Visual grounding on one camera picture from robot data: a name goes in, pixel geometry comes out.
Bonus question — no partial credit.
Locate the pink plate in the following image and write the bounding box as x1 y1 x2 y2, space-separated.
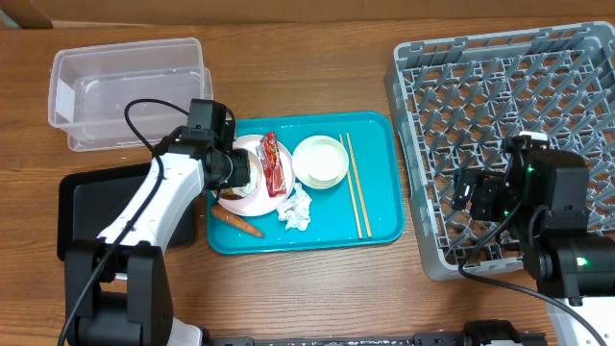
210 134 296 218

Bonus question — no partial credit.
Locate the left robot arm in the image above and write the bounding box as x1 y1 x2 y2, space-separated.
58 122 249 345

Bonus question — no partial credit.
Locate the orange carrot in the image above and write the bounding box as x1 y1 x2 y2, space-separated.
210 204 264 238

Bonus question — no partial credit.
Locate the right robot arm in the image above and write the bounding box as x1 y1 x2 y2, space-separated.
452 132 614 345

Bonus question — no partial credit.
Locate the teal serving tray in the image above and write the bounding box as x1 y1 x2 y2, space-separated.
208 111 406 255

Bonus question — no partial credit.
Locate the black plastic tray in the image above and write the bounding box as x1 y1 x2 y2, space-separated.
56 161 197 263

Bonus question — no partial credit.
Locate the red snack wrapper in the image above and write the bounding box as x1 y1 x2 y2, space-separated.
256 132 286 197

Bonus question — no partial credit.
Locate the grey dishwasher rack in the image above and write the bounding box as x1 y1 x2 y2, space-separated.
384 22 614 281

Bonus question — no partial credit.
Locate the clear plastic bin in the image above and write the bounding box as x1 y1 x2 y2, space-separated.
47 37 213 152

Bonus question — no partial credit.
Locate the white tissue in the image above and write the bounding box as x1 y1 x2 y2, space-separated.
277 183 312 232

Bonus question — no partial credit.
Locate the pale green bowl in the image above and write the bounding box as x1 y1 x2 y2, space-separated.
292 136 349 189

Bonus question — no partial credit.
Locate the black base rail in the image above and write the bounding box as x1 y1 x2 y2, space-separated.
208 332 465 346

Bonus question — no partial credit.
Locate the white cup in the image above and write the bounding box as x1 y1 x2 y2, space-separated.
308 145 343 184

